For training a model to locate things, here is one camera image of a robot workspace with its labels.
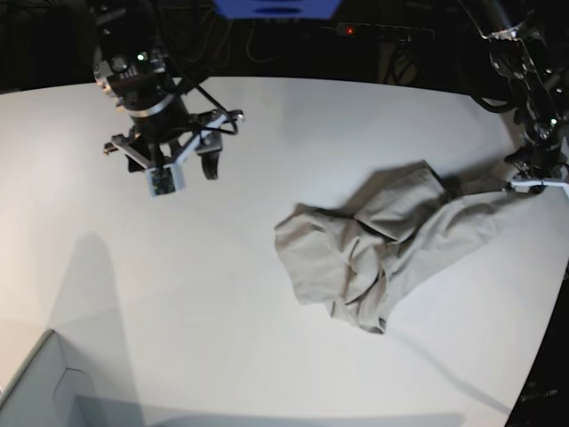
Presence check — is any blue plastic panel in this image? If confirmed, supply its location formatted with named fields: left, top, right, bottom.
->
left=214, top=0, right=342, bottom=20

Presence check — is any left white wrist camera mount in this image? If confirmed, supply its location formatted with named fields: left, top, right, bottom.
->
left=509, top=178, right=569, bottom=197

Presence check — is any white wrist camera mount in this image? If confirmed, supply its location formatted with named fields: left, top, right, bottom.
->
left=509, top=178, right=569, bottom=197
left=103, top=109, right=244, bottom=197

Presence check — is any beige grey t-shirt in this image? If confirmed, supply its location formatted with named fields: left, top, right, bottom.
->
left=275, top=161, right=536, bottom=334

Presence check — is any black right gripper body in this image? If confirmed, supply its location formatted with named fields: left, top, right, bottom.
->
left=118, top=86, right=191, bottom=151

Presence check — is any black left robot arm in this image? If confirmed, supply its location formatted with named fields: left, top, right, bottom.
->
left=455, top=1, right=568, bottom=179

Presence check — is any white cardboard box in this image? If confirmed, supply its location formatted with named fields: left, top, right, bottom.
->
left=1, top=329, right=145, bottom=426

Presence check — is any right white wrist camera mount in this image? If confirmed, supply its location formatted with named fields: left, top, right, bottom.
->
left=103, top=109, right=244, bottom=197

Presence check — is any black power strip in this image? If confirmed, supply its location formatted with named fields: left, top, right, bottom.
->
left=334, top=22, right=435, bottom=43

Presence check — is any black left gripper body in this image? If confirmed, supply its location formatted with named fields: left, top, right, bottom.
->
left=515, top=133, right=568, bottom=178

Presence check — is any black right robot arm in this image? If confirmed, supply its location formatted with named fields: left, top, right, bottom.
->
left=88, top=1, right=222, bottom=194

